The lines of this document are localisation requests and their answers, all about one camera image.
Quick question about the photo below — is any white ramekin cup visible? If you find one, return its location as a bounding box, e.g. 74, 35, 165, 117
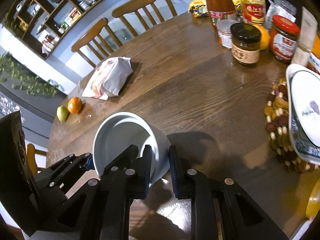
92, 112, 171, 186

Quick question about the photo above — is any side wooden chair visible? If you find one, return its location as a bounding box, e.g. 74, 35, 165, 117
26, 143, 47, 177

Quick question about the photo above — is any green pear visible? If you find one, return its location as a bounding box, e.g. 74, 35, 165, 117
56, 106, 69, 123

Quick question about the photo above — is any orange tangerine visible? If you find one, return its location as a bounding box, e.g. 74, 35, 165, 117
67, 97, 82, 114

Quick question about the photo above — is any yellow nut box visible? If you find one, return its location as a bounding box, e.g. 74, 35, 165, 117
305, 179, 320, 221

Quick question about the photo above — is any white snack bag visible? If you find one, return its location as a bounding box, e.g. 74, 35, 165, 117
82, 57, 133, 100

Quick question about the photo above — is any beaded wooden trivet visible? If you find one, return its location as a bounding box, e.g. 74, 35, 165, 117
264, 78, 319, 173

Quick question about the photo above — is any hanging green plant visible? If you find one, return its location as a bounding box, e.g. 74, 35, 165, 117
1, 53, 59, 98

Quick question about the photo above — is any left wooden chair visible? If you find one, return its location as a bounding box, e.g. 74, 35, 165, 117
71, 18, 123, 68

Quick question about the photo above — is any white oval plate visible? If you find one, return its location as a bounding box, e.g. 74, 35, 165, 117
291, 70, 319, 147

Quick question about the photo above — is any blue patterned square dish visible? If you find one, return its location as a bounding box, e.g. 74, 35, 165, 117
286, 64, 319, 165

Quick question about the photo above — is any dark lid sauce jar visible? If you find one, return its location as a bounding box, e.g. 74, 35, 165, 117
230, 22, 261, 66

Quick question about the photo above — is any small white jar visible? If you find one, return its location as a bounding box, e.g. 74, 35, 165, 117
216, 20, 238, 49

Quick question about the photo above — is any right wooden chair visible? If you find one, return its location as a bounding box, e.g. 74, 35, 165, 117
112, 0, 177, 37

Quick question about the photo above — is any yellow snack packet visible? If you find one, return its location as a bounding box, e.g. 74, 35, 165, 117
188, 0, 242, 18

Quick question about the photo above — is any white tube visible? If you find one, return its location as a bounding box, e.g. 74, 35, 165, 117
291, 7, 318, 67

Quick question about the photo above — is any red lid chili jar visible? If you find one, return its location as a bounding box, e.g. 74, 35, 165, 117
269, 15, 300, 63

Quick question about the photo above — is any orange fruit with leaf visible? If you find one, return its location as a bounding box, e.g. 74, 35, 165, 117
312, 34, 320, 59

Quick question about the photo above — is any red sauce bottle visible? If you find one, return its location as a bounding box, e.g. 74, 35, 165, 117
206, 0, 237, 31

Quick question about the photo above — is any vinegar bottle yellow cap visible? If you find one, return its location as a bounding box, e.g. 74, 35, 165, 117
240, 0, 266, 25

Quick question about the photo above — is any wall shelf with jars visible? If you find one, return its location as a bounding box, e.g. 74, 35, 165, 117
2, 0, 104, 60

